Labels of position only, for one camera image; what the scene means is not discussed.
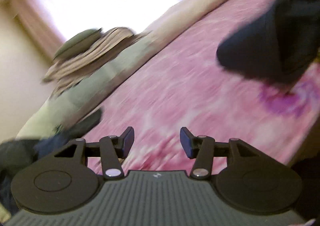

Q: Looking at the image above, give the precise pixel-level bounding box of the green round cushion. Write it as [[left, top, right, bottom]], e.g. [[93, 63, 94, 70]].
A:
[[53, 28, 103, 60]]

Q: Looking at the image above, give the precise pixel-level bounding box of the beige quilt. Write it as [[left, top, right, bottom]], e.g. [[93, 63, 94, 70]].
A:
[[17, 0, 227, 139]]

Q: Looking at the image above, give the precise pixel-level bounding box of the striped beige pillow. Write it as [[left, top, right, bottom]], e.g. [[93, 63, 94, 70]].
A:
[[42, 27, 145, 98]]

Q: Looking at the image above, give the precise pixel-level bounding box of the pile of dark clothes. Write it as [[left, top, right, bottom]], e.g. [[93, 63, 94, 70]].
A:
[[1, 109, 103, 222]]

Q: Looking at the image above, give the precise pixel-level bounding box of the pink rose blanket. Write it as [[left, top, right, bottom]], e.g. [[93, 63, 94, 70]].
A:
[[85, 0, 319, 171]]

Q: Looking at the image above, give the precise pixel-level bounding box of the pink curtain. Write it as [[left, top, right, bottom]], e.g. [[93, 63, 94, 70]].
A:
[[1, 0, 64, 60]]

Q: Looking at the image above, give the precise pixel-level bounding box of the dark navy garment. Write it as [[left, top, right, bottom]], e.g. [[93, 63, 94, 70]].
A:
[[216, 0, 319, 86]]

